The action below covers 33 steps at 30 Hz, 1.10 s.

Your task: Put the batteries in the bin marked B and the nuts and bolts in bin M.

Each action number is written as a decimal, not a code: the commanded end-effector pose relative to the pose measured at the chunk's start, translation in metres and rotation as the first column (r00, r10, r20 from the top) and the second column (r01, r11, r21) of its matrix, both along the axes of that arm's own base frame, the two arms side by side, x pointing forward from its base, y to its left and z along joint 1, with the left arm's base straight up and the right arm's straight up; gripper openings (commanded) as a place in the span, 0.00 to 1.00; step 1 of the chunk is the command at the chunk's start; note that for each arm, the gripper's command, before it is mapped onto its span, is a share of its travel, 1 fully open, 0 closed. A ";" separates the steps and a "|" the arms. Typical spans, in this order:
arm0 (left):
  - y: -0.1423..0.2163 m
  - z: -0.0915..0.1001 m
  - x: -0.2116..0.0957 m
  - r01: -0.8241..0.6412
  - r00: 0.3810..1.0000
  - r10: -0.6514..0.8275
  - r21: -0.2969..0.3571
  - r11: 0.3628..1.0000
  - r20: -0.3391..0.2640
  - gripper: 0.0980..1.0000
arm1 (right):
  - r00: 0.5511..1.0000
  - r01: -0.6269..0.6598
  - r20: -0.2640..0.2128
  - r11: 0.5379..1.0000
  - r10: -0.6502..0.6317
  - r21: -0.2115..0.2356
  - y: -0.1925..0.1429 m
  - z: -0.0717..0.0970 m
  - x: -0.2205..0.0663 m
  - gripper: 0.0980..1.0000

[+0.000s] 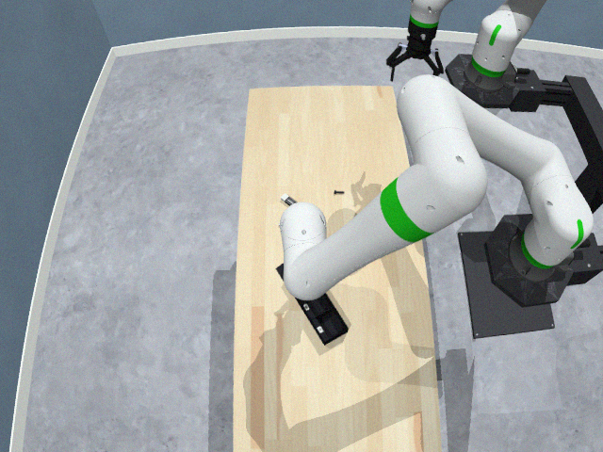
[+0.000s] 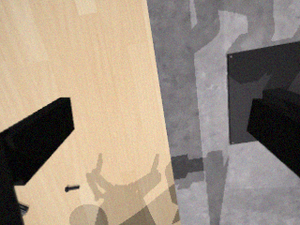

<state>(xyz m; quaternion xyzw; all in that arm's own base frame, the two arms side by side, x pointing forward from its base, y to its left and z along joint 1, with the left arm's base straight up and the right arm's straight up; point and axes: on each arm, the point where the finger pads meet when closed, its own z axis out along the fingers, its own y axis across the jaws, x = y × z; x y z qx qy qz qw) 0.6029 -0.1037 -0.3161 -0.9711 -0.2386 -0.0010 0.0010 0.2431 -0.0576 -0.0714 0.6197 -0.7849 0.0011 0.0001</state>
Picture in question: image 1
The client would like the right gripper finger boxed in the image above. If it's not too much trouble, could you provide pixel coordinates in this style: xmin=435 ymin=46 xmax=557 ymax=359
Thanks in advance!
xmin=386 ymin=42 xmax=416 ymax=82
xmin=420 ymin=48 xmax=444 ymax=76

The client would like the black eraser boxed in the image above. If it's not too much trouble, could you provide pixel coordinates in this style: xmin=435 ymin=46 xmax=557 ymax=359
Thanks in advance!
xmin=281 ymin=194 xmax=296 ymax=206

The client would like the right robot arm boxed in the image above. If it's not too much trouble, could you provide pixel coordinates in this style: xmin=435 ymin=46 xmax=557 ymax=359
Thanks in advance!
xmin=408 ymin=0 xmax=546 ymax=92

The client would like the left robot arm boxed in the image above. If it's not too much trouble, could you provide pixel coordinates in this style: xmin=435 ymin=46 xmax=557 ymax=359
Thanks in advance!
xmin=275 ymin=74 xmax=594 ymax=300

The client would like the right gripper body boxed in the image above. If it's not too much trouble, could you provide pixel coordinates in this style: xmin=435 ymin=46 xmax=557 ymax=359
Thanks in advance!
xmin=406 ymin=35 xmax=432 ymax=59

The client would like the black rack of three bins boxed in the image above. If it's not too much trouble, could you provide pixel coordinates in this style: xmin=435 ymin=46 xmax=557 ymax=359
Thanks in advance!
xmin=295 ymin=293 xmax=349 ymax=346

